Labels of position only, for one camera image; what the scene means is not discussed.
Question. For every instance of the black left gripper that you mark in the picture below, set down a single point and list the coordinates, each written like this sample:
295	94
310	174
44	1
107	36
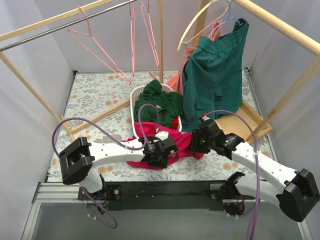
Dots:
169	147

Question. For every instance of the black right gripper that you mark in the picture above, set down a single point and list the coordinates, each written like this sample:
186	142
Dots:
196	140

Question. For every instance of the magenta t shirt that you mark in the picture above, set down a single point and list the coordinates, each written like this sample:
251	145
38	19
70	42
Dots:
181	140

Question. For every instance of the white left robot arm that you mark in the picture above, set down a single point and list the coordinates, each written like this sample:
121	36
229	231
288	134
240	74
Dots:
79	160

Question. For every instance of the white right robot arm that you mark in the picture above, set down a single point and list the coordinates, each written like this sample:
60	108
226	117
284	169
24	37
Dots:
294	192

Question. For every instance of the salmon garment on hanger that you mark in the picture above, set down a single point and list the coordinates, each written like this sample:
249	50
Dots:
176	81

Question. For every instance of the teal shorts on hanger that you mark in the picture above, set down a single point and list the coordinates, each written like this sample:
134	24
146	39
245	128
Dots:
212	77

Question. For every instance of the red garment in basket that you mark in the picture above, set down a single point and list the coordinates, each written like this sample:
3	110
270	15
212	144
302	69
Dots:
176	124

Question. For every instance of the dark green garment in basket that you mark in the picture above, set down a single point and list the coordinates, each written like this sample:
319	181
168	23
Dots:
169	105

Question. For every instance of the white laundry basket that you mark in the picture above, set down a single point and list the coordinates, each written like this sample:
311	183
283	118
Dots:
134	96

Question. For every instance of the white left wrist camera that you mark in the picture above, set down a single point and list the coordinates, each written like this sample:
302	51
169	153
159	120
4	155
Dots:
162	135

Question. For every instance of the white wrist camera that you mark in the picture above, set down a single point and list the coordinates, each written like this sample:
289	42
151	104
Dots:
162	135
203	117

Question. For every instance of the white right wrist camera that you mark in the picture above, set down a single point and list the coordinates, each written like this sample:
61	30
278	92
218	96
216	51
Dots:
203	117

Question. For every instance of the wooden clothes rack frame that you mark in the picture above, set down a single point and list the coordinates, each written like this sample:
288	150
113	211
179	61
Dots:
263	126

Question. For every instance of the pink wire hanger middle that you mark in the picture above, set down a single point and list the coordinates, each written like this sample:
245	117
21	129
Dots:
132	15

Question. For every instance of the pink wire hanger right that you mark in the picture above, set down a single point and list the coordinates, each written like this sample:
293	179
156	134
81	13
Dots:
145	10

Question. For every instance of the metal hanging rail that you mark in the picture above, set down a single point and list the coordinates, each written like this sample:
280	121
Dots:
62	25

